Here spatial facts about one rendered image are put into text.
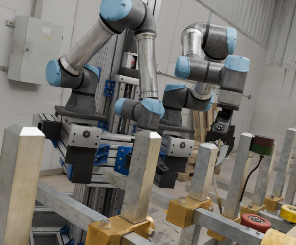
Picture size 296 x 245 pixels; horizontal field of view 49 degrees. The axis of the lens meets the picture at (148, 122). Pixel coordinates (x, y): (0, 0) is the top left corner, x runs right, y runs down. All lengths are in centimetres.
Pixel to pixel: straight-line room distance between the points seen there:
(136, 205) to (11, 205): 25
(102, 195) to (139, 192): 125
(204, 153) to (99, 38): 74
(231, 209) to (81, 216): 55
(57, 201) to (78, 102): 92
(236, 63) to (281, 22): 869
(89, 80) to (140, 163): 103
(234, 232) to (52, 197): 39
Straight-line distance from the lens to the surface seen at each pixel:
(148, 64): 133
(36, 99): 364
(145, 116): 114
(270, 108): 933
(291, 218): 121
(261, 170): 128
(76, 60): 144
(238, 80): 104
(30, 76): 329
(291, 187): 178
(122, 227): 59
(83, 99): 158
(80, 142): 147
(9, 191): 42
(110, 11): 129
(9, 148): 42
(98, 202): 186
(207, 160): 80
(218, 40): 147
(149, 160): 58
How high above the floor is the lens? 122
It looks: 6 degrees down
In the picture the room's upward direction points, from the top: 11 degrees clockwise
